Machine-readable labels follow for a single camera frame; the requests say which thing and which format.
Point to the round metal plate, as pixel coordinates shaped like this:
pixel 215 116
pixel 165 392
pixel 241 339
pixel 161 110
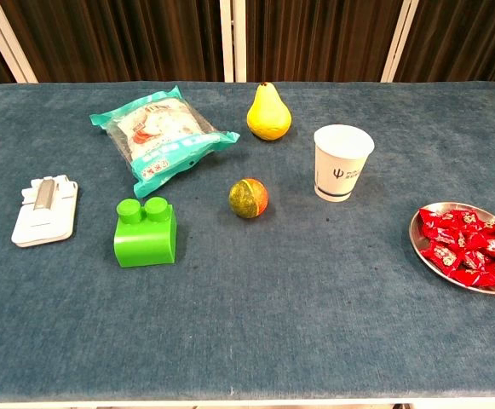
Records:
pixel 443 206

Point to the green orange ball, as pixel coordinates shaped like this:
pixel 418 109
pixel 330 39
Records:
pixel 247 198

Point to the teal clear snack bag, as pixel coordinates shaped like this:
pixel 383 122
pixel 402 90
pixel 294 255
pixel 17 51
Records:
pixel 166 140

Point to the white plastic block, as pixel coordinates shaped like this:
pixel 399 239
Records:
pixel 47 221

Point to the yellow toy pear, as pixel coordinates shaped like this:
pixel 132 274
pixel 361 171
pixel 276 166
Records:
pixel 268 119

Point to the green building block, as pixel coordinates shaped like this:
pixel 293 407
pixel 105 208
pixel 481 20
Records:
pixel 145 243

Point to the blue velvet table cloth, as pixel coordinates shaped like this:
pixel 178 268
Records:
pixel 272 319

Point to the white paper cup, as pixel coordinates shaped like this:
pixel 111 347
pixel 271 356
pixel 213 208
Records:
pixel 336 174

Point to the white frame post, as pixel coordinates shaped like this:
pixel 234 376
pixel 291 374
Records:
pixel 6 42
pixel 240 42
pixel 226 42
pixel 400 42

